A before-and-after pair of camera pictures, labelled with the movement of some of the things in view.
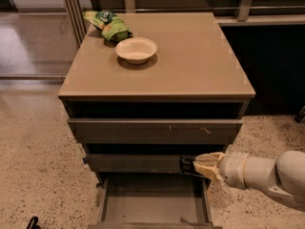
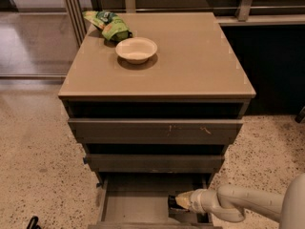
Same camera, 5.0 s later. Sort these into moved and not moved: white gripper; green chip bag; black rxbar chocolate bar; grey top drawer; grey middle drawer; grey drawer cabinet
Moved: white gripper; black rxbar chocolate bar
Not moved: green chip bag; grey drawer cabinet; grey middle drawer; grey top drawer
